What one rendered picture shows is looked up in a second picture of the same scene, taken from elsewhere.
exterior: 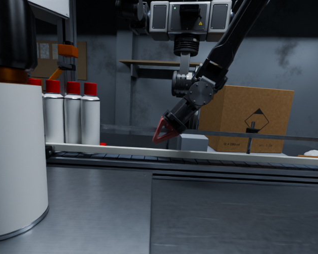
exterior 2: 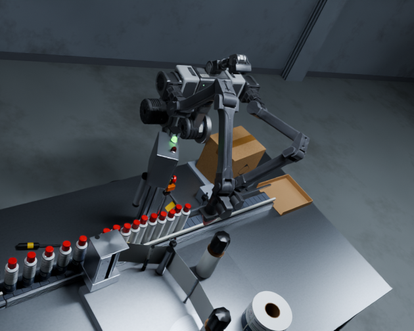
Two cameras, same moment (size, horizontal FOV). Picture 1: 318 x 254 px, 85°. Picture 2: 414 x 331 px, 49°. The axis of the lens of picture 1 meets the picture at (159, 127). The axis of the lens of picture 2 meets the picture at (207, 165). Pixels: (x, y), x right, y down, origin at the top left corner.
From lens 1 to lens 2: 2.31 m
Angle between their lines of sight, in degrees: 53
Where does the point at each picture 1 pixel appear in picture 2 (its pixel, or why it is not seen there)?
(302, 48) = not seen: outside the picture
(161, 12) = (191, 87)
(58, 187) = (198, 257)
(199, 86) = (238, 203)
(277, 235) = (253, 245)
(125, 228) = (228, 263)
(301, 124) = (254, 20)
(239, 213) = (242, 240)
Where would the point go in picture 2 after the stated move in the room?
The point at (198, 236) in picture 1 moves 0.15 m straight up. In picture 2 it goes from (236, 254) to (246, 238)
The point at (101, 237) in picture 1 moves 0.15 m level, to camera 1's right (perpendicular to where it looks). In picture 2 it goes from (226, 266) to (247, 259)
